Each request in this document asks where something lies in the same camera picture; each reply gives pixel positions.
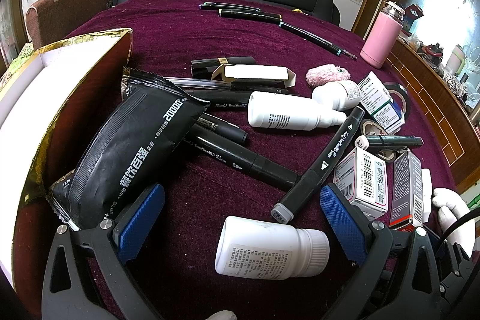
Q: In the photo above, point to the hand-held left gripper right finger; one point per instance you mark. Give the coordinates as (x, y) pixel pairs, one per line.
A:
(343, 226)

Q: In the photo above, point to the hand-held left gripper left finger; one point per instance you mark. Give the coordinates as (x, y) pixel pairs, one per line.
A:
(140, 222)

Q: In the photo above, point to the black marker grey cap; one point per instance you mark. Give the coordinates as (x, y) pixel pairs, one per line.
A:
(318, 166)

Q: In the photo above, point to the black wet wipe packet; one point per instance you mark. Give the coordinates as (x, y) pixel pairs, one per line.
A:
(123, 147)

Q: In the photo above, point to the white pill bottle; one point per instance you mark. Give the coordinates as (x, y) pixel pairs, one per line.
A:
(262, 248)

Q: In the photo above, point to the long black marker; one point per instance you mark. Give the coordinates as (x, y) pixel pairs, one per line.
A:
(240, 158)

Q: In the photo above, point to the short black marker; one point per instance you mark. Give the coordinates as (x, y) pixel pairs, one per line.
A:
(225, 128)

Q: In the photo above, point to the white spray bottle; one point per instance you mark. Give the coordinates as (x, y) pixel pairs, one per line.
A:
(285, 112)

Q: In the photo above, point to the clear barrel pen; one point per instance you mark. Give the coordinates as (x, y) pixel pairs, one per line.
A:
(202, 83)

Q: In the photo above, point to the gold-edged cardboard box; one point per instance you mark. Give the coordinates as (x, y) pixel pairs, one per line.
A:
(22, 110)

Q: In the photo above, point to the person's right hand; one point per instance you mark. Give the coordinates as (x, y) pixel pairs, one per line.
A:
(448, 202)

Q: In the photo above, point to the person's left hand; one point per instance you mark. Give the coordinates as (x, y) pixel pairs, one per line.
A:
(221, 315)

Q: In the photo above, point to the white red medicine box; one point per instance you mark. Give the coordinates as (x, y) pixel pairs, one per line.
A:
(363, 181)

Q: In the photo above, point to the dark red carton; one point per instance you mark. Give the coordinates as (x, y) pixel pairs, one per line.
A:
(405, 188)

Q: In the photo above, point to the white flat packet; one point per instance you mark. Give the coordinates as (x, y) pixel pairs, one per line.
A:
(426, 192)

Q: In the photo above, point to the patterned tape roll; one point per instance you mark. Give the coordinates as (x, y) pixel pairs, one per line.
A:
(388, 154)
(369, 125)

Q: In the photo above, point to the dark green marker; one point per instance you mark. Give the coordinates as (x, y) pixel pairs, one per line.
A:
(397, 142)

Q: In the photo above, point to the small white bottle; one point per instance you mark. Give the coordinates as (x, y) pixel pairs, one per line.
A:
(333, 95)

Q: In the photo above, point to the green white medicine box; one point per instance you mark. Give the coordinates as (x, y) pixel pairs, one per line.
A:
(377, 98)

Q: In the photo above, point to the black tape roll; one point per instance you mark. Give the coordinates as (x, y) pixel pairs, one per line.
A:
(405, 98)

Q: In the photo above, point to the pink fluffy ball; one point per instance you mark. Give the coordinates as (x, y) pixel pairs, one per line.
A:
(326, 75)

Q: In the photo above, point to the black and gold pen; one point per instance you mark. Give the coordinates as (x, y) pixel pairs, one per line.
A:
(204, 66)

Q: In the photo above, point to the white open carton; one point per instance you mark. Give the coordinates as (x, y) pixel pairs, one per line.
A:
(255, 75)

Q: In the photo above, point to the pink thermos bottle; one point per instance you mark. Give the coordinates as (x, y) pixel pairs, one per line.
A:
(378, 39)

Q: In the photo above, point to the floral green cloth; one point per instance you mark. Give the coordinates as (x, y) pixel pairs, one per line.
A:
(18, 57)

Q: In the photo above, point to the brown armchair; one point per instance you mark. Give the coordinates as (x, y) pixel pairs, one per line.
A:
(63, 16)

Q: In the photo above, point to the black marker gold end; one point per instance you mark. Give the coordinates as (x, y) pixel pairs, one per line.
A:
(251, 15)

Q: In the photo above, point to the black marker purple end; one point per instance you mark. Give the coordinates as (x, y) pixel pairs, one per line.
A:
(228, 6)

